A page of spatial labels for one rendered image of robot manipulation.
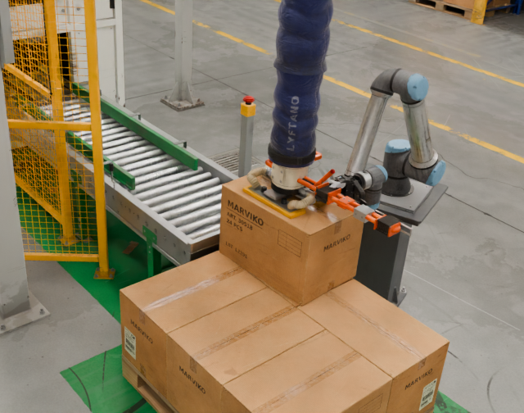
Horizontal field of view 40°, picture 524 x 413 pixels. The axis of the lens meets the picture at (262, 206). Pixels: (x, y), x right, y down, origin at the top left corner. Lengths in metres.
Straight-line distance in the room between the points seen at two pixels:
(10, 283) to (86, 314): 0.46
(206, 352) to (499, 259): 2.60
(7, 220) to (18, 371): 0.78
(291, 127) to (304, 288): 0.75
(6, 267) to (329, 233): 1.78
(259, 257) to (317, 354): 0.62
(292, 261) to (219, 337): 0.49
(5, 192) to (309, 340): 1.72
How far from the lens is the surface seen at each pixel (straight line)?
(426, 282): 4.72
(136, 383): 3.73
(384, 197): 3.96
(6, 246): 4.03
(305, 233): 3.21
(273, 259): 3.44
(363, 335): 3.31
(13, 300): 4.22
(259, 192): 3.45
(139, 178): 4.46
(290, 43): 3.09
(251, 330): 3.26
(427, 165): 3.81
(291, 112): 3.19
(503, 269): 5.05
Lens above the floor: 2.61
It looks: 30 degrees down
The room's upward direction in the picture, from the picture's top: 4 degrees clockwise
